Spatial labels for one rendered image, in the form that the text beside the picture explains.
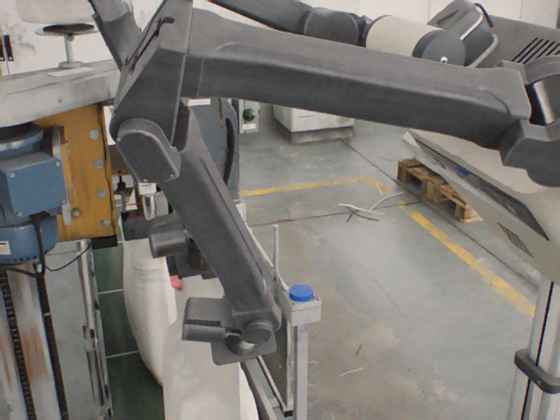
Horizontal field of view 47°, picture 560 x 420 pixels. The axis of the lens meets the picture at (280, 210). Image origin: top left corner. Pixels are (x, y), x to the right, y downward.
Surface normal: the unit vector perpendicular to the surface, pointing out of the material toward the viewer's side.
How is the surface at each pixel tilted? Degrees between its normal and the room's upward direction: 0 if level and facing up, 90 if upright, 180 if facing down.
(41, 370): 90
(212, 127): 90
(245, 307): 119
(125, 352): 0
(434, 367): 0
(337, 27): 87
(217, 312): 30
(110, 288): 0
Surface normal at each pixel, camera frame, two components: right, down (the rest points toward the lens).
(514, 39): -0.62, -0.62
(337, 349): 0.00, -0.91
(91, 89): 0.83, 0.22
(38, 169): 0.68, 0.29
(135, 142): 0.00, 0.79
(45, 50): 0.32, 0.40
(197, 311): 0.14, -0.60
